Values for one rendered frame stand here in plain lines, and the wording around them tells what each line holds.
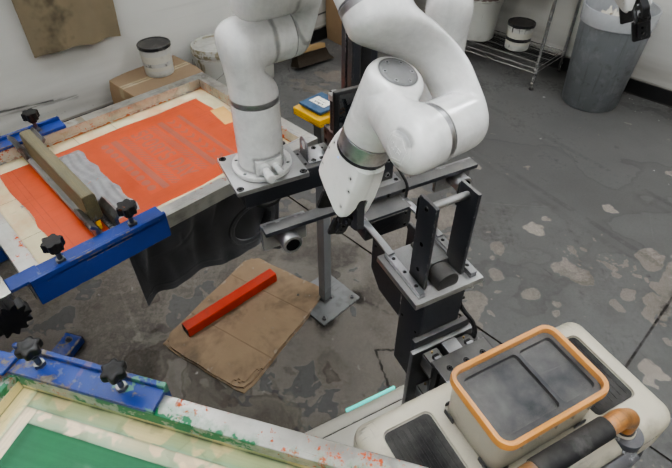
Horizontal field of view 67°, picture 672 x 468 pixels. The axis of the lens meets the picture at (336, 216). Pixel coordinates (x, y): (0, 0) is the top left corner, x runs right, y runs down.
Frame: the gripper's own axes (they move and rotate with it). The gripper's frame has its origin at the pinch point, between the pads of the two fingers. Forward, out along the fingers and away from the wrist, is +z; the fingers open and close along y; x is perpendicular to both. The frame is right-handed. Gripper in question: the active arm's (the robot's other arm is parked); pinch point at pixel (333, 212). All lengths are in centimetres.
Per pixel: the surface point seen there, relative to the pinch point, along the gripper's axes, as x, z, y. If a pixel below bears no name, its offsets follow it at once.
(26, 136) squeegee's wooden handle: -49, 47, -66
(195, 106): -3, 55, -82
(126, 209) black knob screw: -29, 32, -28
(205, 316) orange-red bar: -1, 138, -46
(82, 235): -39, 47, -33
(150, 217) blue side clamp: -24, 38, -30
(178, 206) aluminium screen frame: -17, 39, -32
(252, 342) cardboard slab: 15, 135, -30
